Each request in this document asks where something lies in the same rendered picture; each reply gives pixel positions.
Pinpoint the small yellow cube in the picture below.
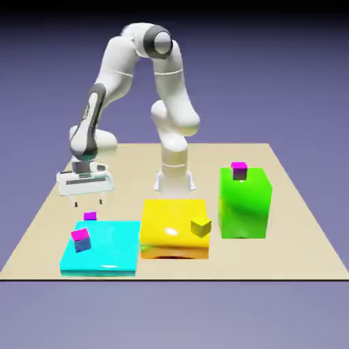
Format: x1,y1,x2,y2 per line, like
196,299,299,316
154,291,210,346
189,214,213,239

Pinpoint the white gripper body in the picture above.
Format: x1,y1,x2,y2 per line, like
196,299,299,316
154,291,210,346
56,169,115,197

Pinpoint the large green box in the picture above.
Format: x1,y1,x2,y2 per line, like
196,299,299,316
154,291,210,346
217,166,273,240

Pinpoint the large cyan box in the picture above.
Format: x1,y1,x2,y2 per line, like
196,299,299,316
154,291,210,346
59,219,142,277

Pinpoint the large yellow box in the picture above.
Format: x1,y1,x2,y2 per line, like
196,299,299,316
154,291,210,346
140,198,210,260

